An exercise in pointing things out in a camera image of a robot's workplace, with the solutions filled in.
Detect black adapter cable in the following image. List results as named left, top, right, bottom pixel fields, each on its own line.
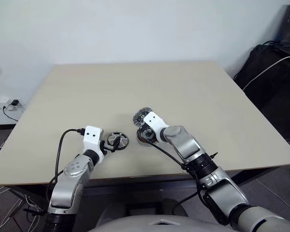
left=2, top=103, right=21, bottom=121

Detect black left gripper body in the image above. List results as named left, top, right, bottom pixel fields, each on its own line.
left=101, top=140, right=112, bottom=156

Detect black rimmed silver spoked rotor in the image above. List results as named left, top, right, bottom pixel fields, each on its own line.
left=106, top=131, right=131, bottom=151

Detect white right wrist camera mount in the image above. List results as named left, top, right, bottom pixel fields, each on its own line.
left=143, top=112, right=170, bottom=144

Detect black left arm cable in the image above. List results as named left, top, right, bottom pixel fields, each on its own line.
left=46, top=127, right=86, bottom=213

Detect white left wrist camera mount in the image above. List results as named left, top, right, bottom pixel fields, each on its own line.
left=83, top=125, right=105, bottom=163

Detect white wall socket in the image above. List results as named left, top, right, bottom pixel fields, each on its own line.
left=0, top=96, right=26, bottom=111

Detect black metal table frame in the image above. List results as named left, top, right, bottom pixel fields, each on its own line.
left=12, top=166, right=290, bottom=211

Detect large black bag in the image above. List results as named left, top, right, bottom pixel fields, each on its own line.
left=233, top=44, right=290, bottom=143

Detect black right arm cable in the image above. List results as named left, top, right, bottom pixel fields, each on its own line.
left=149, top=142, right=218, bottom=213

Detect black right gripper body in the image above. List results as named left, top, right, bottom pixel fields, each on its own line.
left=145, top=128, right=158, bottom=144

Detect white cable over bag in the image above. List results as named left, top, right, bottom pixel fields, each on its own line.
left=243, top=55, right=290, bottom=91

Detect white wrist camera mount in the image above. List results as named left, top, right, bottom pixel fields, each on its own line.
left=83, top=125, right=105, bottom=163
left=143, top=112, right=170, bottom=144

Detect light grey robot torso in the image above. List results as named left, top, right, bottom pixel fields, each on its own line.
left=87, top=212, right=232, bottom=232

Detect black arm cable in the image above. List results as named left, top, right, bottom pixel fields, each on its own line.
left=149, top=142, right=218, bottom=213
left=46, top=127, right=86, bottom=213

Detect black floor cable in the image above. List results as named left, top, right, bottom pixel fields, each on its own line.
left=24, top=205, right=46, bottom=216

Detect tangled white floor cables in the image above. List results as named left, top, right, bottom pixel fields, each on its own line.
left=0, top=140, right=46, bottom=232

